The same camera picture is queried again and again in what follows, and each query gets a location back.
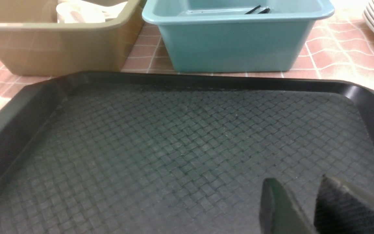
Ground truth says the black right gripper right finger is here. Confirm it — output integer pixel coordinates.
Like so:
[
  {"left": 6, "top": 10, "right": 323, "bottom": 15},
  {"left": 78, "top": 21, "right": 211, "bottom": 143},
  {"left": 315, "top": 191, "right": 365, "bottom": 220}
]
[{"left": 314, "top": 175, "right": 374, "bottom": 234}]

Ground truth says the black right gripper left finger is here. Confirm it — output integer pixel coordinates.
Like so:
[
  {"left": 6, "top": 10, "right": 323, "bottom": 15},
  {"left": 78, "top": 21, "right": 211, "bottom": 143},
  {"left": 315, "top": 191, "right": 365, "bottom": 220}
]
[{"left": 259, "top": 177, "right": 318, "bottom": 234}]

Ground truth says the black chopstick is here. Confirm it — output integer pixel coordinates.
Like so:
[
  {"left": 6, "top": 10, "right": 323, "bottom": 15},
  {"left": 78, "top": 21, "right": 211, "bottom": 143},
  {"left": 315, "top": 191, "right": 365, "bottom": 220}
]
[
  {"left": 258, "top": 8, "right": 270, "bottom": 14},
  {"left": 245, "top": 5, "right": 261, "bottom": 15}
]

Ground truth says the blue plastic bin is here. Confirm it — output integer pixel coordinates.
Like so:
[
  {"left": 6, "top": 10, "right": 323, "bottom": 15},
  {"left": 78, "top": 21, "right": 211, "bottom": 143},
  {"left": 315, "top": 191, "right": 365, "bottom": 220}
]
[{"left": 142, "top": 0, "right": 334, "bottom": 73}]

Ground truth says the black plastic serving tray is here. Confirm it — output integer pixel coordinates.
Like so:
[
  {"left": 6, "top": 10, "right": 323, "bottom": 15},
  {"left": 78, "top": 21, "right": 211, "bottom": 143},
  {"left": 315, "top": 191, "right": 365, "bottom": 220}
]
[{"left": 0, "top": 72, "right": 374, "bottom": 234}]

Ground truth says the black chopstick in blue bin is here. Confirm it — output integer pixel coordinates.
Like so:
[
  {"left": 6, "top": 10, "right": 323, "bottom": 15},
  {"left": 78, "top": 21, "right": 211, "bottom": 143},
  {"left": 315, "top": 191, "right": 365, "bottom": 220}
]
[{"left": 258, "top": 8, "right": 270, "bottom": 14}]

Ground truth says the white spoon centre of bin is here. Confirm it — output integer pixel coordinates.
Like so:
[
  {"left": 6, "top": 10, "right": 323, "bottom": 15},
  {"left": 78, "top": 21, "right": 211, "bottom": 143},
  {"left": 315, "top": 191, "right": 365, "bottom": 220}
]
[{"left": 56, "top": 1, "right": 106, "bottom": 23}]

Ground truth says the olive green plastic bin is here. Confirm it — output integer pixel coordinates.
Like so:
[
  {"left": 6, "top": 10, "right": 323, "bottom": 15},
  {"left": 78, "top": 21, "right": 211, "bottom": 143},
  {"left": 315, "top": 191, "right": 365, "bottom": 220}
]
[{"left": 0, "top": 0, "right": 145, "bottom": 76}]

